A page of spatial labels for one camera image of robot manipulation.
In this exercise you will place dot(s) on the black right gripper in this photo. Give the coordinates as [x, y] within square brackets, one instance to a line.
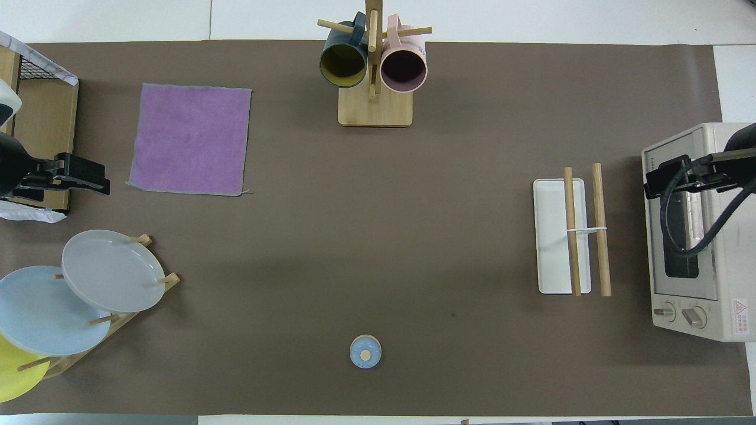
[743, 141]

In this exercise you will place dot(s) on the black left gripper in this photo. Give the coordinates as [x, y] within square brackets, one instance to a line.
[15, 168]

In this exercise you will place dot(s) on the purple and grey towel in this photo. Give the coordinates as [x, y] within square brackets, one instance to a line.
[189, 139]

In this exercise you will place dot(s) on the white towel rack wooden bars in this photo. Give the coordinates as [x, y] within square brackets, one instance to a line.
[552, 236]

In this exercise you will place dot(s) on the wooden plate rack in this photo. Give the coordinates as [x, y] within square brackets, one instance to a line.
[171, 282]

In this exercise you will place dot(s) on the grey plate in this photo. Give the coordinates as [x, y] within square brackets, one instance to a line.
[112, 271]

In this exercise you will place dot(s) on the beige toaster oven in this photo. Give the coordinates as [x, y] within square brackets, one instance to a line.
[732, 265]

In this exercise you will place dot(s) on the light blue plate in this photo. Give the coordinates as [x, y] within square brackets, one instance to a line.
[41, 313]

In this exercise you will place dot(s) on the yellow plate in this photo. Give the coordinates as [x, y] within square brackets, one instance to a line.
[15, 375]

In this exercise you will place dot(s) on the brown table mat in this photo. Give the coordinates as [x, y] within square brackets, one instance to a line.
[413, 236]

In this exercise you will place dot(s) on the dark blue mug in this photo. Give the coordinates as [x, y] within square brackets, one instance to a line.
[342, 65]

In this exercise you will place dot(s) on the pink mug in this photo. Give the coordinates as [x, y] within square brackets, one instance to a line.
[403, 68]

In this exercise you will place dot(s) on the wooden mug tree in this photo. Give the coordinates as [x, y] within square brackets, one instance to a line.
[375, 112]

